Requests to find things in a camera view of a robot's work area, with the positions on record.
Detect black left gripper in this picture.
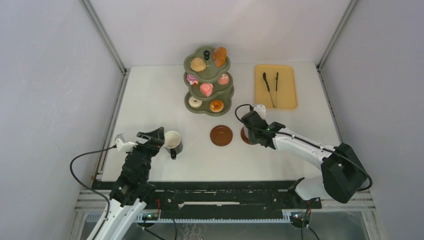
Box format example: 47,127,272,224
126,127,165,181

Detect brown wooden cup lid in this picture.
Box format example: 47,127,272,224
240,127,255,145

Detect brown saucer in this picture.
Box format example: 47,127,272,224
209,125,233,147

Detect yellow serving tray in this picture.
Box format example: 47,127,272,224
254,64,298,110

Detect orange glazed donut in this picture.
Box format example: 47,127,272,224
209,99,224,113

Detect white glazed donut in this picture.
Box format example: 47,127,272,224
188,96,203,109

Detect black metal food tongs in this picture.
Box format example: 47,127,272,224
262,72,277,109

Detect pink strawberry cake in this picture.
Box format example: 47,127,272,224
218,73,230,85

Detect pink swirl cake slice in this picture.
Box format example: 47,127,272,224
199,83,214,97

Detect purple swirl cake slice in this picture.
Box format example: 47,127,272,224
185,74,199,86

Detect green three-tier dessert stand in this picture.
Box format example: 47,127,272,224
183,45,235,117

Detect beige round cookie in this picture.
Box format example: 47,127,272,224
190,57,207,72

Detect brown croissant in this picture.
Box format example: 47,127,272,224
213,47,227,68

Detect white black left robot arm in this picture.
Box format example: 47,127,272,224
87,127,165,240

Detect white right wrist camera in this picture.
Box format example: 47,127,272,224
253,104,267,120

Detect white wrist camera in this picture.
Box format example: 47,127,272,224
114,133,137,153
253,104,267,120

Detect black right camera cable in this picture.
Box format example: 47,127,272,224
234,103,374,229

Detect black camera cable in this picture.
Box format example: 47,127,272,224
234,103,374,229
69,145,117,240

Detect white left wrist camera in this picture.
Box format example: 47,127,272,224
114,133,137,153

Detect black left camera cable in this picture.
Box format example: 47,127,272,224
69,145,117,240

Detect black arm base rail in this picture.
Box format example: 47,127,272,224
145,180,323,221

